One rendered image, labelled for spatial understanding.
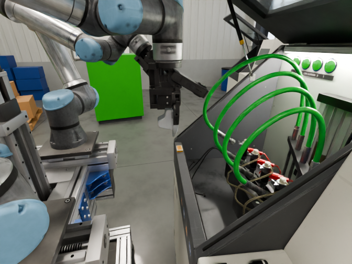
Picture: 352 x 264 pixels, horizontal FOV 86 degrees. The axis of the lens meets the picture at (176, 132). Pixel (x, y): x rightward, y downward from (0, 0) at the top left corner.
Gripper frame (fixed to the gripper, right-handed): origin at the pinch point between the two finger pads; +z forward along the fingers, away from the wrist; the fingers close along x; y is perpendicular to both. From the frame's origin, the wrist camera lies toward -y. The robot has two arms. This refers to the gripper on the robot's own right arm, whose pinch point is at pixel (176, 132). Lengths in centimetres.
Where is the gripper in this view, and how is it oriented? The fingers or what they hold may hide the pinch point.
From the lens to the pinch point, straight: 57.1
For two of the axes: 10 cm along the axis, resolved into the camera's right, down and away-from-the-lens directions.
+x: 1.0, 4.1, -9.1
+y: -10.0, 0.4, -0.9
